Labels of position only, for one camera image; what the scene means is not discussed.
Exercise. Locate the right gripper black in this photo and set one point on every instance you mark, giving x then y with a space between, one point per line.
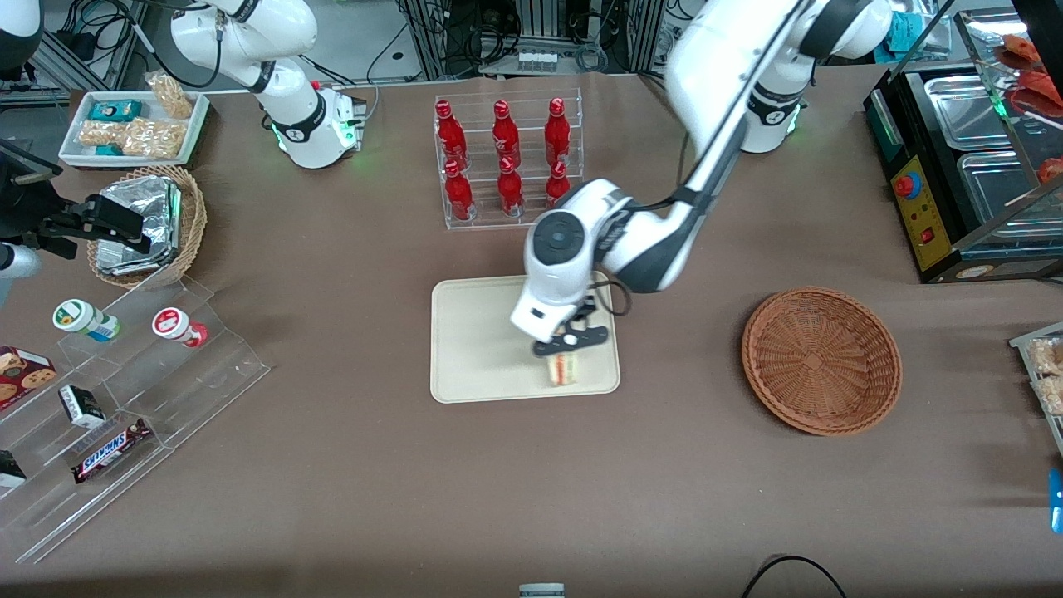
31 213

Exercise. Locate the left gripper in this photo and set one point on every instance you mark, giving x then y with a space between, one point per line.
585 311

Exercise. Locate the triangular sandwich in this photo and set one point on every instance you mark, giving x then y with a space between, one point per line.
563 372

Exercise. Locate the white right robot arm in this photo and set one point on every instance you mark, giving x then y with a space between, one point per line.
301 124

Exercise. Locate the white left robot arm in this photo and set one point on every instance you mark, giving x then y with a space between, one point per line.
706 75

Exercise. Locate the white rectangular snack tray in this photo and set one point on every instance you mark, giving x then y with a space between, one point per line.
71 154

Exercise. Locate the light wicker basket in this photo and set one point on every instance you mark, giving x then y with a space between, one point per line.
193 220

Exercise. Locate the beige rectangular tray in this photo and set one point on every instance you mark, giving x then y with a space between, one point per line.
473 349

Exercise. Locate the round brown wicker basket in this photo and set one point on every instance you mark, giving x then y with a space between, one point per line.
818 361

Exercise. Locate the foil wrapped packages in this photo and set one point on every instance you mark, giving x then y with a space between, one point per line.
154 208

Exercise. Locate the small teal packet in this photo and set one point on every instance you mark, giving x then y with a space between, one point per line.
108 150

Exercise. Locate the clear bag of beige snacks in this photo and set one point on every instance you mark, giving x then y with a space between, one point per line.
156 139
170 95
101 133

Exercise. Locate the green cap yogurt bottle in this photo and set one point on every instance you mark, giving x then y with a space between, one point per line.
83 319

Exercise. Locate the teal snack box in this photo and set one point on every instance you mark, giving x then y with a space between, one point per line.
115 110

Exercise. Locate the red cap yogurt bottle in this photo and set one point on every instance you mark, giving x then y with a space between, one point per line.
176 325

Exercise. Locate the clear acrylic bottle rack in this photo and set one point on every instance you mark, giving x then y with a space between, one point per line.
498 224

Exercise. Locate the red cola bottle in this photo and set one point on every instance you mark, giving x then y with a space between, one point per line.
556 187
506 137
451 137
557 133
511 193
458 198

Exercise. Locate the red cookie box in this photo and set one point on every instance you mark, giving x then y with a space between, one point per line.
21 375

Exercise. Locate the small black white box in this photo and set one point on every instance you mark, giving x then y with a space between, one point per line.
81 407

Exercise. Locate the clear acrylic tiered shelf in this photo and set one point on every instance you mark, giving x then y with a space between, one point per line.
191 390

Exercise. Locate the Snickers chocolate bar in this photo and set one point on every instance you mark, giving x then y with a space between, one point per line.
110 450

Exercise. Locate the black snack packet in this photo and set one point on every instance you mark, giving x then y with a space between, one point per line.
10 469

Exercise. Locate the black food warmer cabinet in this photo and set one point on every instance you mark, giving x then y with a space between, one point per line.
930 241

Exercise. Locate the steel warmer pan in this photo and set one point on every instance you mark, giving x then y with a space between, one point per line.
963 112
996 195

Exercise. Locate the teal cloth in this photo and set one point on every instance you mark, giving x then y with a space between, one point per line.
909 33

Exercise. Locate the clear bag of puffed snacks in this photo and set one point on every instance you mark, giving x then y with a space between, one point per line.
1051 394
1046 355

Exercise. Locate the blue object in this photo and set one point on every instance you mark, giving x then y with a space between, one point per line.
1056 502

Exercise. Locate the red food in warmer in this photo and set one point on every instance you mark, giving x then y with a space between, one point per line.
1034 87

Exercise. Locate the aluminium frame rack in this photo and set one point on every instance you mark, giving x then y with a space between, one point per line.
432 33

